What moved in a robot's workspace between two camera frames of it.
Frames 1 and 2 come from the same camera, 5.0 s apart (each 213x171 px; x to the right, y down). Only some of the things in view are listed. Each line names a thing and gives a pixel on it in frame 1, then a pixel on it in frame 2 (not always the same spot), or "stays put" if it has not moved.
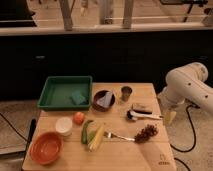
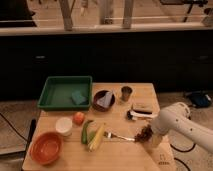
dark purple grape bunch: x=146 y=133 stays put
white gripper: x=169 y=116 → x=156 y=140
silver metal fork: x=109 y=135 stays put
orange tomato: x=79 y=118 stays put
